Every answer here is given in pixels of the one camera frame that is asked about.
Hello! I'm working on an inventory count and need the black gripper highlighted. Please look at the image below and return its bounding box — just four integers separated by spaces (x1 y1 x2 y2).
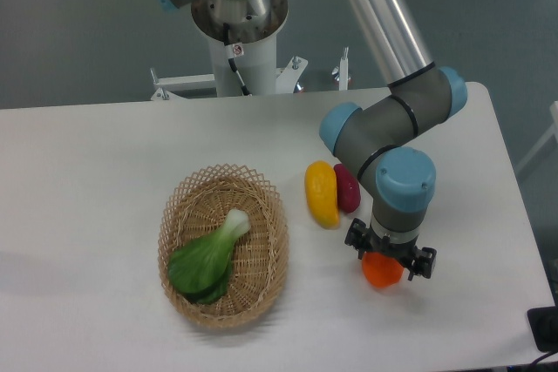
344 218 437 281

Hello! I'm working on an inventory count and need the orange fruit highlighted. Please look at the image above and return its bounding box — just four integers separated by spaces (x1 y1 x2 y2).
361 253 404 288

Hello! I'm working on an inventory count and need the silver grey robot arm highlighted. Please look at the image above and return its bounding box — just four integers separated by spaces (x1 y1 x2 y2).
158 0 467 278

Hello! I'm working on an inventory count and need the purple sweet potato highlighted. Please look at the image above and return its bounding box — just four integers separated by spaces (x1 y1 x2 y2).
334 163 361 213

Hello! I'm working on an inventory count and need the yellow mango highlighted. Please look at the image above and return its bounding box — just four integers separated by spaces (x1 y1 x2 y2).
304 160 339 229

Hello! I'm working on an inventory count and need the woven wicker basket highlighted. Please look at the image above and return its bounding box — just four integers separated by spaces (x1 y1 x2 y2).
158 164 289 329

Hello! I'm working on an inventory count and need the black device at table edge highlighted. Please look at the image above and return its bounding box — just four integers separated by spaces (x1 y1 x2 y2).
527 306 557 352

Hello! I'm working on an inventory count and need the green bok choy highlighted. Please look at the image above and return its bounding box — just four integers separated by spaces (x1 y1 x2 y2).
167 208 251 304

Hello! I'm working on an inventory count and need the white frame at right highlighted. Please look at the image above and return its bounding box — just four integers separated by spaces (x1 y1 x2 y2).
514 101 557 180

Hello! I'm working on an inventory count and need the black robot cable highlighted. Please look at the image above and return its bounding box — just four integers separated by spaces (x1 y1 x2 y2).
222 22 253 97

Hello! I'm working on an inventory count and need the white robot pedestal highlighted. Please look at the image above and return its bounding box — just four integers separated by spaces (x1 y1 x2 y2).
150 0 309 101

